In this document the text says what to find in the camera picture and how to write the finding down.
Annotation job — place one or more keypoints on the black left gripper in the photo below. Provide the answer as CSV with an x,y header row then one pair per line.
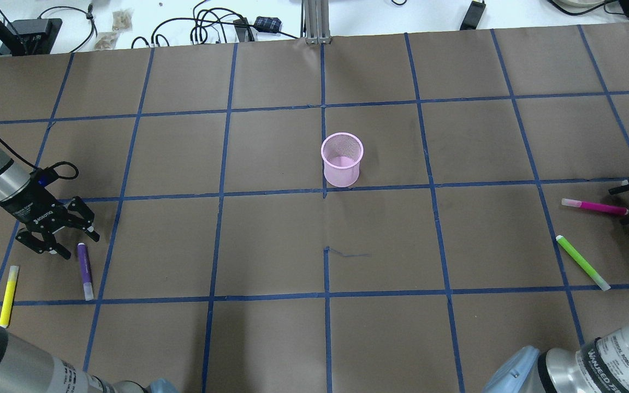
x,y
31,213

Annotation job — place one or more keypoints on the purple marker pen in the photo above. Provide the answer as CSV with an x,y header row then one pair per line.
x,y
85,271

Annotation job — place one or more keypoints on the pink marker pen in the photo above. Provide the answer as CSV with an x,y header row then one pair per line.
x,y
591,206

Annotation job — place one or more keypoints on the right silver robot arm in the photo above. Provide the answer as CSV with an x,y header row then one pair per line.
x,y
601,365

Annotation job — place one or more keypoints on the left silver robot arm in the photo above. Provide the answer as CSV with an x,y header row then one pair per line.
x,y
23,195

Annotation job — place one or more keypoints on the pink mesh cup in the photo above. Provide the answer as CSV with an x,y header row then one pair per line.
x,y
341,154

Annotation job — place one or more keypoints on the green marker pen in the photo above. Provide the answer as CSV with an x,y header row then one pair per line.
x,y
581,261

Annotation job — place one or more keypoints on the yellow marker pen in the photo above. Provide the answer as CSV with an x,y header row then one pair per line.
x,y
9,296

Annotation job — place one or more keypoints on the black power adapter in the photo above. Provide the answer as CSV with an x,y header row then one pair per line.
x,y
473,15

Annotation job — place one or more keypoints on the aluminium frame post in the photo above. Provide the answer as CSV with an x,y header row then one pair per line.
x,y
315,22

